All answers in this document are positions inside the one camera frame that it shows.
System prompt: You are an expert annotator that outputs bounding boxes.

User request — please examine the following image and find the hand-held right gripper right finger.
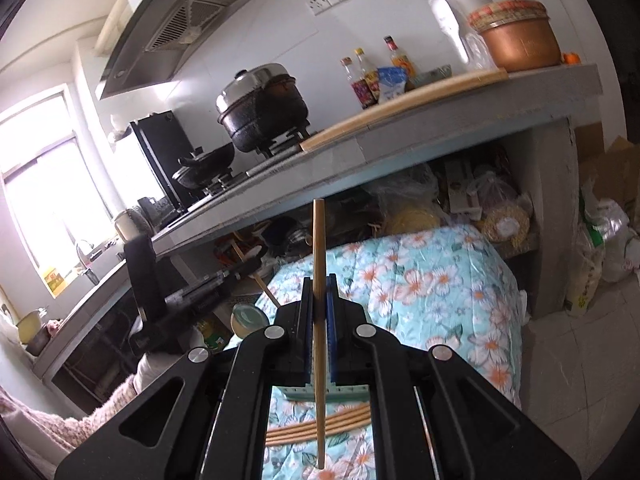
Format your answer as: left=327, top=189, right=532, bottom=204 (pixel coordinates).
left=325, top=272, right=583, bottom=480

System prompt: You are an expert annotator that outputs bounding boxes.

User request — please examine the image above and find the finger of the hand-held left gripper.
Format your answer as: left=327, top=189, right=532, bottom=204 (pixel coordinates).
left=200, top=257, right=264, bottom=308

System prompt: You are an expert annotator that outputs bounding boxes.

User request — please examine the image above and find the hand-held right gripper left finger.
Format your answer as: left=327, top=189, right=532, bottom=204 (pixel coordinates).
left=54, top=276, right=317, bottom=480

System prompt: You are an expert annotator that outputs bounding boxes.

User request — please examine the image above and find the wooden chopstick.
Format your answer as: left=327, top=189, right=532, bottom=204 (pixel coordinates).
left=312, top=200, right=329, bottom=470
left=231, top=242, right=281, bottom=308

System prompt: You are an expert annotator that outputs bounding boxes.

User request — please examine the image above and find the green plastic utensil holder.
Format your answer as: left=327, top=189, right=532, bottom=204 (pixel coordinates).
left=280, top=384, right=371, bottom=402

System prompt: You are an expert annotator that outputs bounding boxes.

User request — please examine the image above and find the bunch of wooden chopsticks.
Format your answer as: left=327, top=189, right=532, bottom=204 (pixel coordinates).
left=265, top=404, right=372, bottom=448

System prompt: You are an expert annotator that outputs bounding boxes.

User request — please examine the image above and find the round pale container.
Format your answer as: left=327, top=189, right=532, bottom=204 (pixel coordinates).
left=231, top=302, right=271, bottom=341

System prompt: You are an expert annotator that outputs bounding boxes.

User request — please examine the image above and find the cream jar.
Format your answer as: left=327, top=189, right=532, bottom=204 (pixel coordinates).
left=114, top=210, right=138, bottom=242

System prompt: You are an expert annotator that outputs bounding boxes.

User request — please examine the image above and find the steel faucet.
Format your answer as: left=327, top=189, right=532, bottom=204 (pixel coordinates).
left=75, top=239, right=102, bottom=287

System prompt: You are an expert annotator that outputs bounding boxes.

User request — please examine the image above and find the yellow cooking oil bottle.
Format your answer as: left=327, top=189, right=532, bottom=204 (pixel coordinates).
left=197, top=317, right=233, bottom=352

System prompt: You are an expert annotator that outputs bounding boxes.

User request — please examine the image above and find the floral turquoise blanket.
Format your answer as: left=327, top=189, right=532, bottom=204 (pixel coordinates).
left=222, top=225, right=523, bottom=480

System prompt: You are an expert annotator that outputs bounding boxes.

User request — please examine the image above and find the black wok with lid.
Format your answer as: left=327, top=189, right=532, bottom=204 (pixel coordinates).
left=172, top=142, right=236, bottom=191

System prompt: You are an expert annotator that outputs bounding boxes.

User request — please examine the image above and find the black splash guard panel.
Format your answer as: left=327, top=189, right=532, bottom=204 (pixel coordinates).
left=129, top=110, right=201, bottom=213

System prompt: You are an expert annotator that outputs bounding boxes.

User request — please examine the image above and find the kitchen window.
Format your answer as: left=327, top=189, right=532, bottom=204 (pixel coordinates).
left=0, top=85, right=117, bottom=301

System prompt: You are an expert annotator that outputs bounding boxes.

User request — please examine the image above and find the gas stove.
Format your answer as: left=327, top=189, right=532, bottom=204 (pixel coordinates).
left=190, top=127, right=321, bottom=201

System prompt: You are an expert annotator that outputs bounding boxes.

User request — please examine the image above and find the bag of yellow noodles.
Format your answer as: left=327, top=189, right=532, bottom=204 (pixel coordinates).
left=382, top=200, right=442, bottom=236

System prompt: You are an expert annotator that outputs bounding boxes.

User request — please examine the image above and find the black pot with steel lid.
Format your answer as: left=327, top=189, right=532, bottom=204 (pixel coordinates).
left=216, top=63, right=310, bottom=153

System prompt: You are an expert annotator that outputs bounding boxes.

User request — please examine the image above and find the white carton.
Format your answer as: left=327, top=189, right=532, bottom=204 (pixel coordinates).
left=447, top=160, right=482, bottom=213

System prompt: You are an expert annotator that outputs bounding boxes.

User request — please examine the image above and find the clear bag of grain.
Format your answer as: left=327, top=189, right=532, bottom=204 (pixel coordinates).
left=479, top=205, right=533, bottom=250

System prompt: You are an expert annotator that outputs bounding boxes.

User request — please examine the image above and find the dark sauce bottle red label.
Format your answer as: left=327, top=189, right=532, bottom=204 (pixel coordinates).
left=341, top=56, right=378, bottom=110

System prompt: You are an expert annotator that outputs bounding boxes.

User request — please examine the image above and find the wooden cutting board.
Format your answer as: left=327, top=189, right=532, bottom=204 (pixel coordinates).
left=299, top=67, right=510, bottom=152

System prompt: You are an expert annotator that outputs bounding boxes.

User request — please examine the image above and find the sauce bottle yellow cap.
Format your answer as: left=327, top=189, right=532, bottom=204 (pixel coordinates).
left=354, top=48, right=382, bottom=106

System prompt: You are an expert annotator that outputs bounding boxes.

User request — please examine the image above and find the blue seasoning bag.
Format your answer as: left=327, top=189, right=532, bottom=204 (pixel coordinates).
left=377, top=66, right=408, bottom=103

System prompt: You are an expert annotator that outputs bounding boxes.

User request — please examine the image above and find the grey concrete counter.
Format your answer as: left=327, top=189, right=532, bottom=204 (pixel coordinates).
left=32, top=63, right=601, bottom=381

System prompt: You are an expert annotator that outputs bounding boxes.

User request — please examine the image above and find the steel range hood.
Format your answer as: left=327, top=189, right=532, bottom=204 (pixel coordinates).
left=97, top=0, right=278, bottom=101

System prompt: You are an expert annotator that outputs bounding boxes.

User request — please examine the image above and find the orange sauce bottle red cap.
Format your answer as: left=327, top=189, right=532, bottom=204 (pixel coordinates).
left=384, top=36, right=418, bottom=81

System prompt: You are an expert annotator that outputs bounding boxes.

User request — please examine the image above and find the small grey dish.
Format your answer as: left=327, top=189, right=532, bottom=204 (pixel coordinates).
left=412, top=65, right=453, bottom=87

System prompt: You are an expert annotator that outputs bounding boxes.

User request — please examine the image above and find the cardboard box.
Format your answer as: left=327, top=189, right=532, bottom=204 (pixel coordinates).
left=575, top=125, right=640, bottom=211

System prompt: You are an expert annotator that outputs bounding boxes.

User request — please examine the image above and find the white electric kettle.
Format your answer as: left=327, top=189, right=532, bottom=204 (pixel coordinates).
left=429, top=0, right=496, bottom=72

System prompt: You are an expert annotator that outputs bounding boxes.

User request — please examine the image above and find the copper coloured pot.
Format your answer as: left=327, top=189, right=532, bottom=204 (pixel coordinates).
left=477, top=15, right=563, bottom=72

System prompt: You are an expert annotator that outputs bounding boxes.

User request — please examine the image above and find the woven basket lid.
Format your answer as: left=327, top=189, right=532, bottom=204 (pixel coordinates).
left=467, top=0, right=551, bottom=33

